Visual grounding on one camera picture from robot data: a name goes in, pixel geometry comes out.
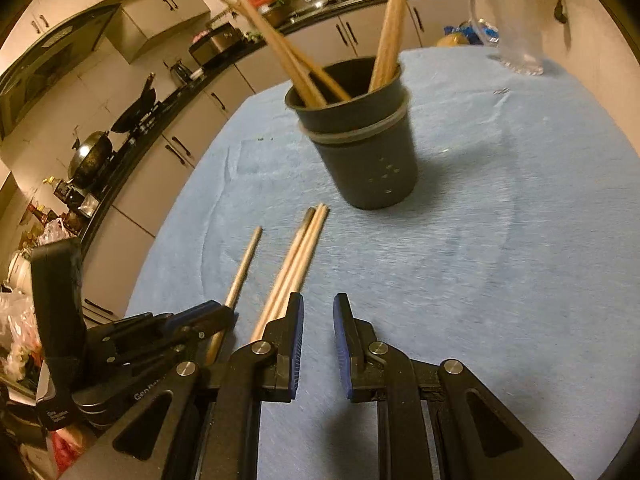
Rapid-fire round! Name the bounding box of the wok with steel lid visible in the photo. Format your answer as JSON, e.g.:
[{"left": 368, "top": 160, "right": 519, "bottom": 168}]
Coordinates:
[{"left": 67, "top": 130, "right": 115, "bottom": 187}]

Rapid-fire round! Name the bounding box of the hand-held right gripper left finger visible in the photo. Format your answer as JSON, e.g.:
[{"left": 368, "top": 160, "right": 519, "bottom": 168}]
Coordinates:
[{"left": 60, "top": 292, "right": 305, "bottom": 480}]

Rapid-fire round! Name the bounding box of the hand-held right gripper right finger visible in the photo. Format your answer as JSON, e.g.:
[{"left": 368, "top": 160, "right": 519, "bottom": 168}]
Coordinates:
[{"left": 333, "top": 293, "right": 574, "bottom": 480}]

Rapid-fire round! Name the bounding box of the dark chopstick holder cup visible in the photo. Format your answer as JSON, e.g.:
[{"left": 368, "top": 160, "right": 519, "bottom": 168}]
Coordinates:
[{"left": 284, "top": 57, "right": 420, "bottom": 211}]

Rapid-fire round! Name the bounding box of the white plastic bag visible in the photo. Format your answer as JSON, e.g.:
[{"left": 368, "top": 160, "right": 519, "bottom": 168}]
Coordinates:
[{"left": 37, "top": 217, "right": 67, "bottom": 247}]

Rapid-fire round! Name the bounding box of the blue tablecloth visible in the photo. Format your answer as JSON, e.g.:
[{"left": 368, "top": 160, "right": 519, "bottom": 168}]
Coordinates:
[{"left": 124, "top": 46, "right": 640, "bottom": 480}]

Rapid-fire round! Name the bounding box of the black wok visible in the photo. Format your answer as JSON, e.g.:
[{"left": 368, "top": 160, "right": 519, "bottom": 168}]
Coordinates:
[{"left": 111, "top": 74, "right": 161, "bottom": 133}]

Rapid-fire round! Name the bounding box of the long wooden chopstick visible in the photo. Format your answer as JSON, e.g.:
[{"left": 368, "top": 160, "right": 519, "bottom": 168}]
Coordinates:
[
  {"left": 267, "top": 204, "right": 324, "bottom": 326},
  {"left": 286, "top": 204, "right": 331, "bottom": 308},
  {"left": 221, "top": 0, "right": 328, "bottom": 108},
  {"left": 235, "top": 0, "right": 352, "bottom": 103},
  {"left": 205, "top": 226, "right": 264, "bottom": 365},
  {"left": 249, "top": 206, "right": 317, "bottom": 343},
  {"left": 217, "top": 0, "right": 313, "bottom": 108},
  {"left": 369, "top": 0, "right": 401, "bottom": 93},
  {"left": 382, "top": 0, "right": 413, "bottom": 86}
]

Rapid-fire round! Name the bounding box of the clear glass pitcher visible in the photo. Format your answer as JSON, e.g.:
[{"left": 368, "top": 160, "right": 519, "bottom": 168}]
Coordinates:
[{"left": 462, "top": 0, "right": 546, "bottom": 77}]

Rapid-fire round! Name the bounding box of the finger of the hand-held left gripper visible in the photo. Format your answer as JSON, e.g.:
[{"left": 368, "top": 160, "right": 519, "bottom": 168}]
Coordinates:
[
  {"left": 87, "top": 300, "right": 236, "bottom": 349},
  {"left": 75, "top": 333, "right": 208, "bottom": 392}
]

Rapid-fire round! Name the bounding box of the range hood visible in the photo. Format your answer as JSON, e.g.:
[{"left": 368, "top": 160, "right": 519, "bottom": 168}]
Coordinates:
[{"left": 0, "top": 2, "right": 123, "bottom": 141}]

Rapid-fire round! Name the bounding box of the blue yellow snack bag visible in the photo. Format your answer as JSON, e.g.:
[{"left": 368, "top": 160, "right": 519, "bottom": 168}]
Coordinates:
[{"left": 435, "top": 22, "right": 488, "bottom": 49}]

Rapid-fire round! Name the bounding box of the white wall cabinet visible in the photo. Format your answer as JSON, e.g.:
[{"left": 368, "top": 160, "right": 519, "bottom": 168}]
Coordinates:
[{"left": 120, "top": 0, "right": 213, "bottom": 63}]

